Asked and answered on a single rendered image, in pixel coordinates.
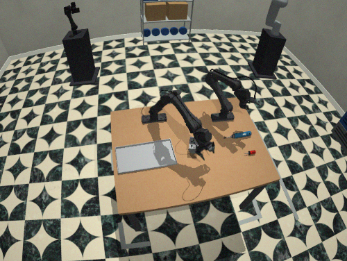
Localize blue electric screwdriver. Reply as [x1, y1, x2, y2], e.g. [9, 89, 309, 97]
[230, 131, 252, 138]

